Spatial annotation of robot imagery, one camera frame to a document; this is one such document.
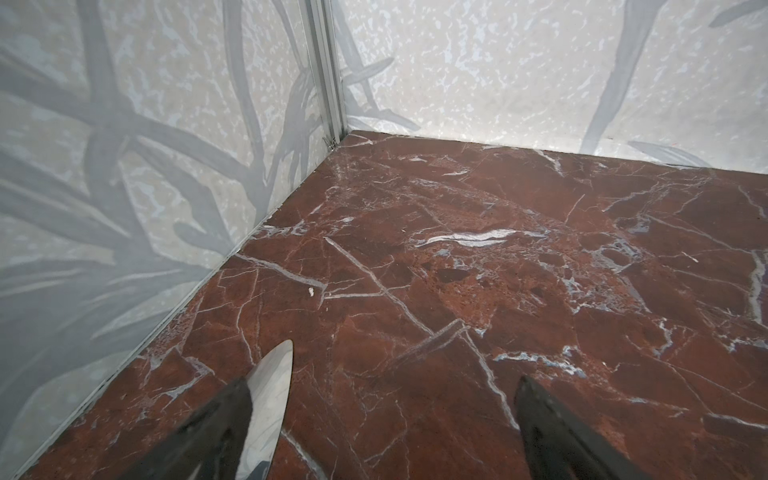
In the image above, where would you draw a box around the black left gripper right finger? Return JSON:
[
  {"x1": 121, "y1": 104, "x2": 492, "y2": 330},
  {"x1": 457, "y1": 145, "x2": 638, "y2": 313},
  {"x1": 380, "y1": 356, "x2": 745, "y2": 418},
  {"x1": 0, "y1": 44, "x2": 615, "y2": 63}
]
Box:
[{"x1": 514, "y1": 376, "x2": 649, "y2": 480}]

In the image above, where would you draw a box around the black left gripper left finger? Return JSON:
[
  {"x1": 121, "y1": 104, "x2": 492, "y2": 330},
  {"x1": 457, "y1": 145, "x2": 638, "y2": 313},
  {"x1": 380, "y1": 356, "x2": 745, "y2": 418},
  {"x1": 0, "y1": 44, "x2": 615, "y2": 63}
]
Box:
[{"x1": 121, "y1": 340, "x2": 294, "y2": 479}]

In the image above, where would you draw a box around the aluminium frame corner post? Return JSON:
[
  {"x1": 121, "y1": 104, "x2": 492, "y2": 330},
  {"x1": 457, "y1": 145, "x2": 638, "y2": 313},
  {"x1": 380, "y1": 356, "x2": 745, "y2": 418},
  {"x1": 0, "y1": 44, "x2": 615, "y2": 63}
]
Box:
[{"x1": 299, "y1": 0, "x2": 349, "y2": 150}]

